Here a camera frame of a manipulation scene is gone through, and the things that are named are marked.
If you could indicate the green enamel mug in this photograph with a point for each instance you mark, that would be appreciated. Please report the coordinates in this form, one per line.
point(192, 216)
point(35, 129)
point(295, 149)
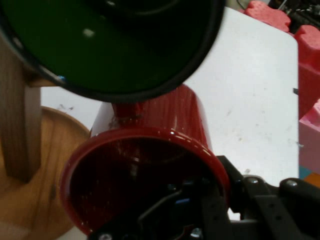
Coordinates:
point(100, 50)

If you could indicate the teal foam floor mat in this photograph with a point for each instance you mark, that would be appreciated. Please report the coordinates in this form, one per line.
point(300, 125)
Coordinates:
point(306, 172)

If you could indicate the red foam building block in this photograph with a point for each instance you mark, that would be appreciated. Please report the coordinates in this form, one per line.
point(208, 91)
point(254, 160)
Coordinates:
point(267, 17)
point(310, 62)

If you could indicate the red enamel mug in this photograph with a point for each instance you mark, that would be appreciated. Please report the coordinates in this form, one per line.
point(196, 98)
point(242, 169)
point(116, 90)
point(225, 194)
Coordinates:
point(175, 112)

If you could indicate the brown wooden mug tree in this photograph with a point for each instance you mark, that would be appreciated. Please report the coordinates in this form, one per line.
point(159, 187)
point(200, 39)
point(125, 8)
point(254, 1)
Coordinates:
point(20, 125)

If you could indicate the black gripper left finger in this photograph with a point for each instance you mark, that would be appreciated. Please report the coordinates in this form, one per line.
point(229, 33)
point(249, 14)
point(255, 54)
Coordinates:
point(215, 220)

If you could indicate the black table edge clip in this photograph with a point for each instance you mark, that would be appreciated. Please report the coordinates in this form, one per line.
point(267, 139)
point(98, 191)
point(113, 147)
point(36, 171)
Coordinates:
point(295, 91)

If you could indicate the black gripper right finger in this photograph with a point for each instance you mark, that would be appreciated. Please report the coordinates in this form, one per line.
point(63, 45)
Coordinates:
point(275, 212)

